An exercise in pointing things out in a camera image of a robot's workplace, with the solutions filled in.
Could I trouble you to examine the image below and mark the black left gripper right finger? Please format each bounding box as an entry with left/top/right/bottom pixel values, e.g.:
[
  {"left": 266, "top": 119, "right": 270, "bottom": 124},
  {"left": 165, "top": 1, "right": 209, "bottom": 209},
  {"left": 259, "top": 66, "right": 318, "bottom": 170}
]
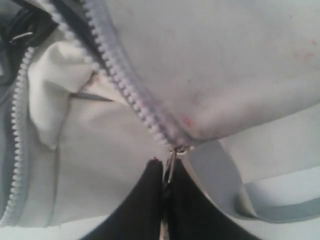
[{"left": 167, "top": 159, "right": 258, "bottom": 240}]

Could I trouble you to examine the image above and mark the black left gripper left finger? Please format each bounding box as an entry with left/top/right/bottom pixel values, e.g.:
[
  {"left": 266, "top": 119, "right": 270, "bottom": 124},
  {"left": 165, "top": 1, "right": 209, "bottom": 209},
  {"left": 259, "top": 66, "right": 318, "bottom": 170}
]
[{"left": 82, "top": 158, "right": 163, "bottom": 240}]

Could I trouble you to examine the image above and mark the metal zipper pull ring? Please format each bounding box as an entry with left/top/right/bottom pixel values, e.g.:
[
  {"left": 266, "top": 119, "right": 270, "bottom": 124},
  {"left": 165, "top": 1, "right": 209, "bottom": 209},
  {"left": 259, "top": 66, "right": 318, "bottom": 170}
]
[{"left": 162, "top": 146, "right": 195, "bottom": 185}]

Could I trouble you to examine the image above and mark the white fabric backpack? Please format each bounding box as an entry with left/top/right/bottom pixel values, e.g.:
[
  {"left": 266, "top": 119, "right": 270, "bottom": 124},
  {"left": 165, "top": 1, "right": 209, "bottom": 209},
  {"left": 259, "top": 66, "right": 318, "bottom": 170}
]
[{"left": 0, "top": 0, "right": 320, "bottom": 240}]

